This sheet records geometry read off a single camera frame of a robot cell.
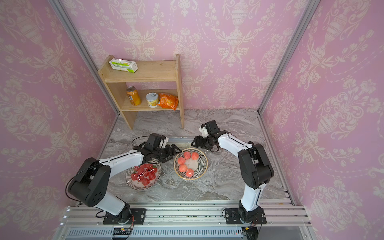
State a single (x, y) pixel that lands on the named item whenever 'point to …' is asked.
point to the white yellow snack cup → (152, 99)
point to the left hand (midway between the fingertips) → (178, 154)
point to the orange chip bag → (168, 101)
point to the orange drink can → (133, 95)
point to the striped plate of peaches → (190, 164)
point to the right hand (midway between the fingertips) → (196, 144)
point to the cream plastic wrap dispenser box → (180, 140)
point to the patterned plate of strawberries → (142, 176)
